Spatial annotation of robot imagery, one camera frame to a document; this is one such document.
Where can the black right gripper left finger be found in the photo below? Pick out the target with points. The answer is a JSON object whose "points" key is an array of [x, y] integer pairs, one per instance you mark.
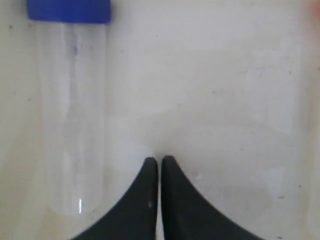
{"points": [[134, 216]]}

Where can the orange-capped tube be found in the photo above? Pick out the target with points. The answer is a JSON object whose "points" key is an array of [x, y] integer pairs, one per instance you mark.
{"points": [[315, 8]]}

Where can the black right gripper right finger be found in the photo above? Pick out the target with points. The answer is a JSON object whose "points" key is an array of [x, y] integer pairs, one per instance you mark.
{"points": [[187, 215]]}

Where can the cream plastic bin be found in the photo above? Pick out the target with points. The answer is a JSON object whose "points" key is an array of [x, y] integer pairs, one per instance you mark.
{"points": [[228, 87]]}

